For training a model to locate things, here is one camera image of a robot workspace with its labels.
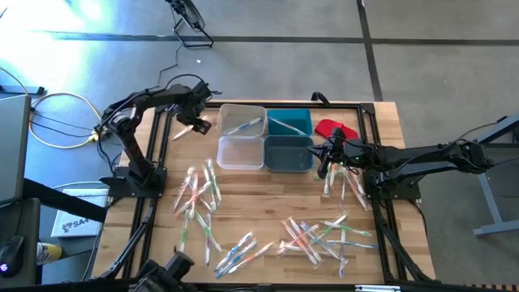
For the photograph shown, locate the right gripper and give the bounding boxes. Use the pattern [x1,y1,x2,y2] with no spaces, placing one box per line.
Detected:
[306,127,368,181]

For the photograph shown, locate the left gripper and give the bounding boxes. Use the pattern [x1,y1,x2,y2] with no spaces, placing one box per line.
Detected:
[176,79,213,136]

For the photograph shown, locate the green toothbrushes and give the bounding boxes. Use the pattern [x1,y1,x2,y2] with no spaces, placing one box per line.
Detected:
[322,162,332,200]

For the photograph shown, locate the blue toothbrush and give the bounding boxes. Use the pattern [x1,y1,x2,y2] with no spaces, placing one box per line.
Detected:
[225,116,264,135]
[324,239,380,251]
[213,231,255,272]
[214,240,259,280]
[299,221,342,261]

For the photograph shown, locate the orange toothbrushes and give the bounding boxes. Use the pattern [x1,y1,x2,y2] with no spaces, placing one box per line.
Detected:
[268,116,308,136]

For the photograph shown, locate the red cloth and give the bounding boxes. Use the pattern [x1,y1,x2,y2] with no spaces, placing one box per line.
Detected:
[314,118,360,141]

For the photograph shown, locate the grey-blue plastic bin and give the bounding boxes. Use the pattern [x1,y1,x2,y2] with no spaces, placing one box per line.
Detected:
[262,135,317,174]

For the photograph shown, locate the white plastic bin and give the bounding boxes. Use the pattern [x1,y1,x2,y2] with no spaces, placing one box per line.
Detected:
[217,103,268,138]

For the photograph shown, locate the clear frosted plastic bin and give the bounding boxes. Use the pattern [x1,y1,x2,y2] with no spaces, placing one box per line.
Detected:
[216,135,265,171]

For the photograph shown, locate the teal plastic bin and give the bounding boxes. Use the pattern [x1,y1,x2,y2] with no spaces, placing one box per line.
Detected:
[266,108,314,138]

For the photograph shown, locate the black arched clamp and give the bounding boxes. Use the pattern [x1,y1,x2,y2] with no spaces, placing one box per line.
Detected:
[310,91,332,107]

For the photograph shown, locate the yellow power connector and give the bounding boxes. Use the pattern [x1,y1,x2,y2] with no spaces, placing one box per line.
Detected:
[89,120,122,143]

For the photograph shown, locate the black floor fan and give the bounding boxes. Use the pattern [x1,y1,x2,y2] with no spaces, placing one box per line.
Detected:
[165,0,215,49]

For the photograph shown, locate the black blocky device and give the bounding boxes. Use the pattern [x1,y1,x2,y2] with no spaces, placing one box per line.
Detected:
[135,251,196,292]

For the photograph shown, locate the white printed box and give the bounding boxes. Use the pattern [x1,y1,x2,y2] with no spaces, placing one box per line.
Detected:
[50,188,109,238]

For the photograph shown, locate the grey metal stand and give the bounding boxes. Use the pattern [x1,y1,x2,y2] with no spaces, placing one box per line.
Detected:
[472,113,519,238]

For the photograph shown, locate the grey monitor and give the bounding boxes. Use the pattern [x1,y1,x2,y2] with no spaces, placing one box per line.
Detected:
[0,93,32,206]

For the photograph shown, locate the yellow can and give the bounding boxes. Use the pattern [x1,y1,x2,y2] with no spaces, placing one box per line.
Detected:
[36,242,63,266]

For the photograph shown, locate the black side desk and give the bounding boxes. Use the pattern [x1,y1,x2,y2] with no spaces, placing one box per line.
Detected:
[0,178,109,287]

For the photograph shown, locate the black computer mouse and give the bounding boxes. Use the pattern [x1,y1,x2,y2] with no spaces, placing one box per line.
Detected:
[0,234,25,279]

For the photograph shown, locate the black fan cable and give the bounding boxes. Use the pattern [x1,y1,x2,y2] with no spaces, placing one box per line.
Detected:
[156,40,182,88]

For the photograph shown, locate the silver metal bracket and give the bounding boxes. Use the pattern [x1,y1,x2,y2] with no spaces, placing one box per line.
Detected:
[354,285,402,292]

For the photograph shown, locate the yellow looped cable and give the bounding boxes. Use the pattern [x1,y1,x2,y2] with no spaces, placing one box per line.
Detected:
[28,92,102,149]

